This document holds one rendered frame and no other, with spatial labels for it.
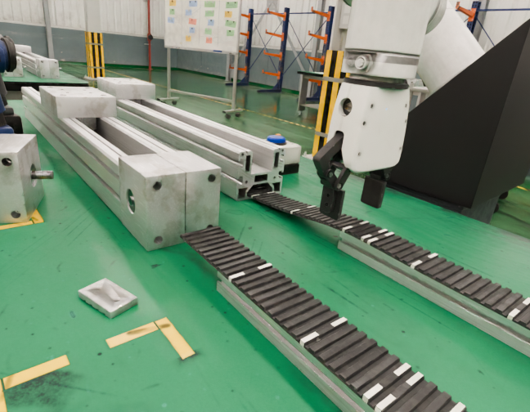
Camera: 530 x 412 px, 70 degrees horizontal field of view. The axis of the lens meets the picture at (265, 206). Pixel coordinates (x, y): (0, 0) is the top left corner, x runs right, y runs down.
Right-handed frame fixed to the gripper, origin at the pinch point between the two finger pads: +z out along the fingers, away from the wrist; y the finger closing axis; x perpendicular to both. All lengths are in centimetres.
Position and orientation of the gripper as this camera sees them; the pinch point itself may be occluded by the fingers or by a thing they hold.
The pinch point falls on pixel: (352, 202)
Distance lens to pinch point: 51.4
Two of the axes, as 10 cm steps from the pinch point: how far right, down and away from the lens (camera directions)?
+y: 7.8, -1.7, 6.0
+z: -0.9, 9.2, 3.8
